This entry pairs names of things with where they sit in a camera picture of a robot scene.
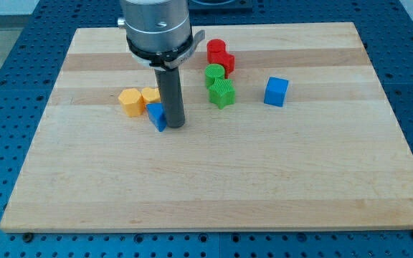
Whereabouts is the red cylinder block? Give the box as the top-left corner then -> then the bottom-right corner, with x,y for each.
206,39 -> 226,63

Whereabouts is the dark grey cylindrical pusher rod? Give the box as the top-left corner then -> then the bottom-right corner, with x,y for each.
155,68 -> 185,128

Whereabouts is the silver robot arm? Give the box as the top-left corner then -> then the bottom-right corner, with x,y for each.
118,0 -> 205,128

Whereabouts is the light wooden board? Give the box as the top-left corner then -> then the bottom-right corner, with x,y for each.
0,22 -> 413,233

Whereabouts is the green star block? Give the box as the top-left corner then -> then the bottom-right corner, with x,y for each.
209,79 -> 235,110

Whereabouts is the yellow heart block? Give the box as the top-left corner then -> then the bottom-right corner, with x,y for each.
141,87 -> 161,104

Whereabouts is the blue cube block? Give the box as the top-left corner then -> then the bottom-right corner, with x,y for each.
263,77 -> 290,108

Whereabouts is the blue triangle block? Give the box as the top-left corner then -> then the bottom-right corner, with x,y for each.
146,102 -> 167,132

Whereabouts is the yellow hexagon block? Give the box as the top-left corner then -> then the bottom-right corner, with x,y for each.
118,88 -> 145,117

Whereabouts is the red pentagon block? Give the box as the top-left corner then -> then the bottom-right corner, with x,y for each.
209,51 -> 235,79

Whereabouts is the green cylinder block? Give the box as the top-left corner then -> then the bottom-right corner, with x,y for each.
204,64 -> 225,88

